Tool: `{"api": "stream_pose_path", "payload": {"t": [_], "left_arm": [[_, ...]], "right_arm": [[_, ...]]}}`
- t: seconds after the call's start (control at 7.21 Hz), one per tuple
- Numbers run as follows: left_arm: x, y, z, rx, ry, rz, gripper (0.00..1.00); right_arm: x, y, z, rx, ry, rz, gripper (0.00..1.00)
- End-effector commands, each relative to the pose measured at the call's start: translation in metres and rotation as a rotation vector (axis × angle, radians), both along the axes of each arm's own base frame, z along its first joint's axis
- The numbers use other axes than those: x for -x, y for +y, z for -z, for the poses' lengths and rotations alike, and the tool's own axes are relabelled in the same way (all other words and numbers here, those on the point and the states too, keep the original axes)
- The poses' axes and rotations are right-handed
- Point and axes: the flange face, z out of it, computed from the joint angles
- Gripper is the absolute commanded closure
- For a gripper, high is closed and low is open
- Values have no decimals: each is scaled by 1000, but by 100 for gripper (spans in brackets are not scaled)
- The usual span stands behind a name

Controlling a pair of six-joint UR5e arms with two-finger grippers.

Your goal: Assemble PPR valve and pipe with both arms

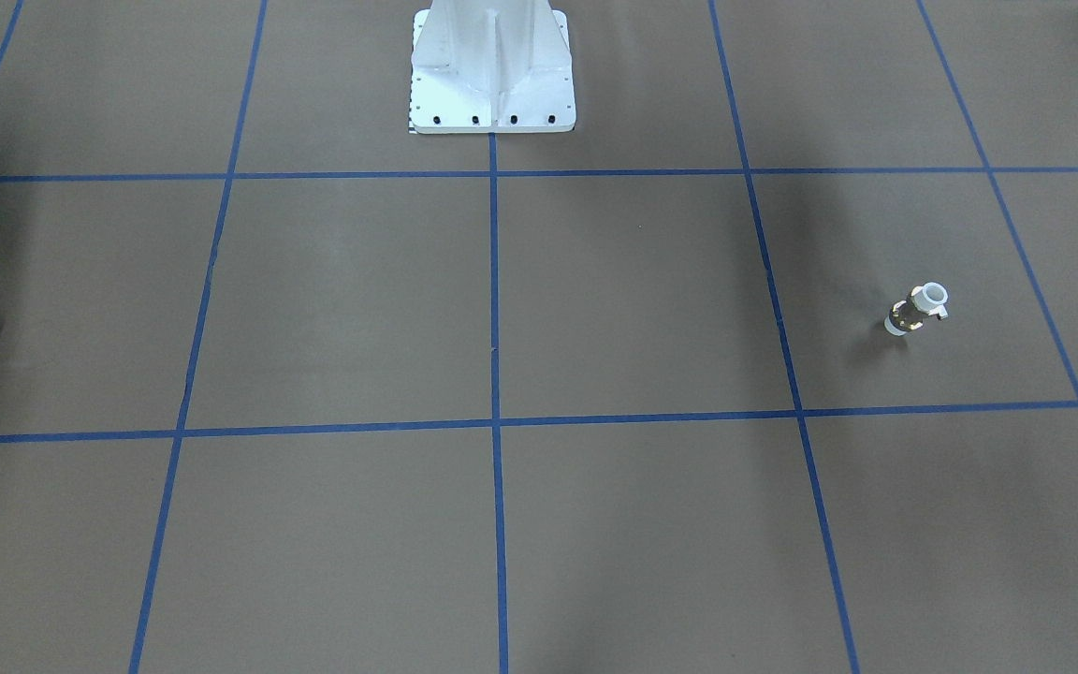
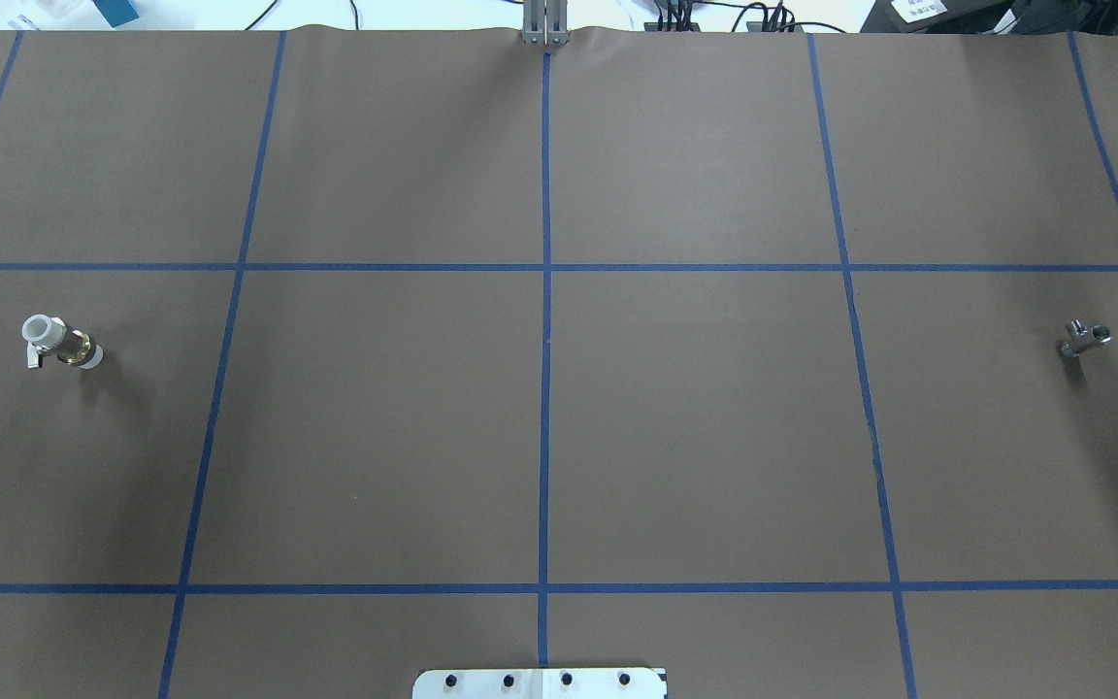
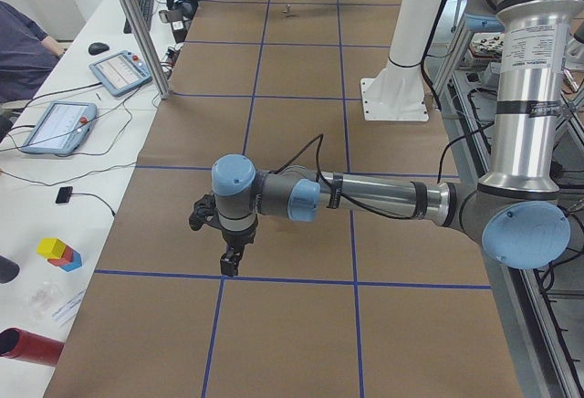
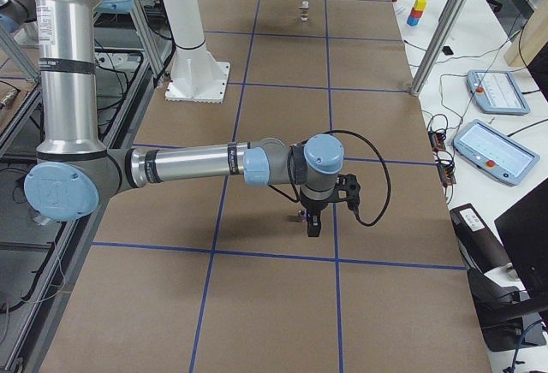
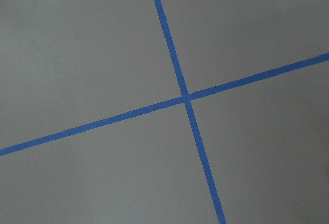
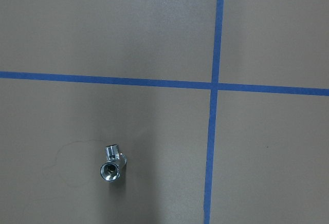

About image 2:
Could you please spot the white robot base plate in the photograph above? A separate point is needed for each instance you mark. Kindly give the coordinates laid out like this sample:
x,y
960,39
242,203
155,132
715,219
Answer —
x,y
579,682

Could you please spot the aluminium frame post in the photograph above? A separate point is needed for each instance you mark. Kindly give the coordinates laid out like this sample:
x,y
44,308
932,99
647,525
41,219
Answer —
x,y
545,22

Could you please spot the brown paper table mat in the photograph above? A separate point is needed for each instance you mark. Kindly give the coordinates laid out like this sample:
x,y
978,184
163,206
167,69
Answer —
x,y
734,356

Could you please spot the small metal pipe fitting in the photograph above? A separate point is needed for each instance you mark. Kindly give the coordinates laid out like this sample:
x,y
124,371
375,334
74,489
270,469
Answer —
x,y
1082,337

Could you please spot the brass white PPR valve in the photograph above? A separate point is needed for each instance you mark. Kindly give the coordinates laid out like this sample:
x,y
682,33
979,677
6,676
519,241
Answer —
x,y
49,336

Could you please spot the teal box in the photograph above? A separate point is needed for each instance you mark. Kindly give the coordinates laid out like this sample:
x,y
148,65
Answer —
x,y
117,13

